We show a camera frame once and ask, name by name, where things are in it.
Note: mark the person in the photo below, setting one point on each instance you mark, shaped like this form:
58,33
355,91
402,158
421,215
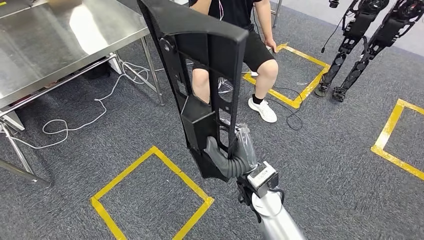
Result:
255,49

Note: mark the white power adapter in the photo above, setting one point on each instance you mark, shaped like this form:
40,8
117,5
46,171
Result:
254,74

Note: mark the yellow floor tape square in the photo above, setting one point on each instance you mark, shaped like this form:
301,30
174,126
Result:
387,126
126,171
314,85

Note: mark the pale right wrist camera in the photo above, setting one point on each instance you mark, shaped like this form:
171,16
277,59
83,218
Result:
263,179

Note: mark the white panel board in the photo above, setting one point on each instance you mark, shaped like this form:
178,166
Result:
11,121
116,66

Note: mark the black plastic bracket part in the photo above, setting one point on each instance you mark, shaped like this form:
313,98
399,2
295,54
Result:
198,126

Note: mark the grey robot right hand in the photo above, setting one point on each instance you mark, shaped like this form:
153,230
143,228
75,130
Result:
245,145

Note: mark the black humanoid robot legs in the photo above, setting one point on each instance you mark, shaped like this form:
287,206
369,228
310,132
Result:
352,26
387,33

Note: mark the person's left forearm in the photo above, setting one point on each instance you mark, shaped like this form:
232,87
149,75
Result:
265,20

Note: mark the person's left hand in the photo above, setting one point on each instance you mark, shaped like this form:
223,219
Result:
271,45

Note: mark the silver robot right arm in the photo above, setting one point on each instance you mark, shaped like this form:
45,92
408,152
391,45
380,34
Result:
275,222

